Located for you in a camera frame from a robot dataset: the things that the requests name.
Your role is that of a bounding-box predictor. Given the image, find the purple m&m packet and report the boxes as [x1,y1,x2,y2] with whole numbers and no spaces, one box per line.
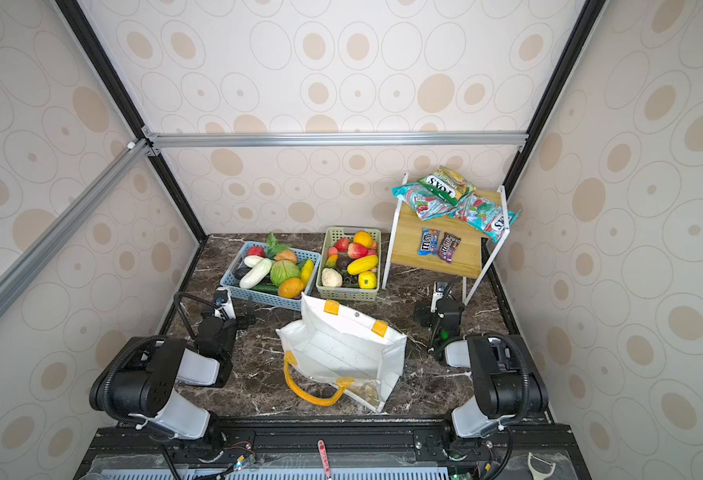
[437,232,461,264]

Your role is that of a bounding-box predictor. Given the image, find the white grocery bag yellow handles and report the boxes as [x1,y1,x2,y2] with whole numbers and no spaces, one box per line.
[277,294,407,413]

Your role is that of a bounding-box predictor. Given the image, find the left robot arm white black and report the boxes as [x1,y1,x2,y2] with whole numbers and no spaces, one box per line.
[89,287,239,441]

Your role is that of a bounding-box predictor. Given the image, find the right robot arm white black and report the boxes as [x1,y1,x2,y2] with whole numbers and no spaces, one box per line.
[421,280,549,439]

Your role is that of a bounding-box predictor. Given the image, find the teal red candy bag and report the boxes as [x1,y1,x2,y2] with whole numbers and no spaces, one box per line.
[449,193,507,242]

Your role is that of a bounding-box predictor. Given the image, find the green candy bag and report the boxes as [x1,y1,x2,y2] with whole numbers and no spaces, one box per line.
[419,166,477,206]

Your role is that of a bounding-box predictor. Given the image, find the blue plastic basket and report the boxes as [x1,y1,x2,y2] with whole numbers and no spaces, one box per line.
[220,238,321,311]

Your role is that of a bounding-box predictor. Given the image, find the green cucumber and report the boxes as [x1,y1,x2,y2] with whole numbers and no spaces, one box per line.
[251,283,279,295]

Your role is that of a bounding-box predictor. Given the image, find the white radish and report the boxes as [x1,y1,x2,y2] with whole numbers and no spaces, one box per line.
[240,258,273,289]

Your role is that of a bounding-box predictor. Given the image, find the red tomato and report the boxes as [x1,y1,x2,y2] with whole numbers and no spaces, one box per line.
[247,245,267,258]

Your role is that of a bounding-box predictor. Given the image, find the small wooden side table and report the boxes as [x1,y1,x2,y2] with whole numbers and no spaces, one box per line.
[381,185,511,305]

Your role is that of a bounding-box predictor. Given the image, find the green cabbage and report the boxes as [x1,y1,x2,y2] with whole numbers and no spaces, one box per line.
[270,260,301,286]

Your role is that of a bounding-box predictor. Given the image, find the blue m&m packet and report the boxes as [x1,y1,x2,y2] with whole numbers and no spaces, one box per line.
[417,228,441,256]

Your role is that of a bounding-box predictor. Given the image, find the green leaf vegetable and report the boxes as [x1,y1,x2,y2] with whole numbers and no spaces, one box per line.
[265,232,291,259]

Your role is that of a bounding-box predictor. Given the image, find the brown potato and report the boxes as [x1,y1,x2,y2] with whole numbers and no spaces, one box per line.
[274,249,299,264]

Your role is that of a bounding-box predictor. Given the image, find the yellow corn cob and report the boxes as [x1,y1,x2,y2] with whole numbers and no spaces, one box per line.
[300,259,315,287]

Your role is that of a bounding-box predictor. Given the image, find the long yellow fruit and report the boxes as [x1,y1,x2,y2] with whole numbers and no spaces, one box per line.
[347,255,379,276]

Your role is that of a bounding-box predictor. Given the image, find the red apple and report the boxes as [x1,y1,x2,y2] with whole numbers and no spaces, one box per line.
[347,242,369,260]

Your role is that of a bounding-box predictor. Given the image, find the orange fruit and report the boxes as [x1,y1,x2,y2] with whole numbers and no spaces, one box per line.
[353,231,375,249]

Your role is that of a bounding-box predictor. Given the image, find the cream garlic bulb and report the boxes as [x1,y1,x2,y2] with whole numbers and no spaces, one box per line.
[322,268,344,288]

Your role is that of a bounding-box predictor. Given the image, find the dark passion fruit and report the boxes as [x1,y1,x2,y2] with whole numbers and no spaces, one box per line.
[336,253,353,271]

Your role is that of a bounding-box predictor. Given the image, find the red strawberry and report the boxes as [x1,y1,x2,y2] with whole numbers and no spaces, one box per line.
[335,237,351,253]

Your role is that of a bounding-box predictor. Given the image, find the green plastic basket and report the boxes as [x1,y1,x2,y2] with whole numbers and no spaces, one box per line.
[316,227,383,302]

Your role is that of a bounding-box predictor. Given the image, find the horizontal aluminium bar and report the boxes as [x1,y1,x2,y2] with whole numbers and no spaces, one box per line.
[149,131,527,148]

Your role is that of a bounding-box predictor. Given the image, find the white peeler tool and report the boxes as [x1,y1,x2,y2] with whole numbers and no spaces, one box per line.
[527,452,557,480]

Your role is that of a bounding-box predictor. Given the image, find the left diagonal aluminium bar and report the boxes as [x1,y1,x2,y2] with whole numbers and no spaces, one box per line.
[0,139,150,319]

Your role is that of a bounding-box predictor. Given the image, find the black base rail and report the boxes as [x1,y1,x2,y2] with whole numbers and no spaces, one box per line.
[75,417,591,479]

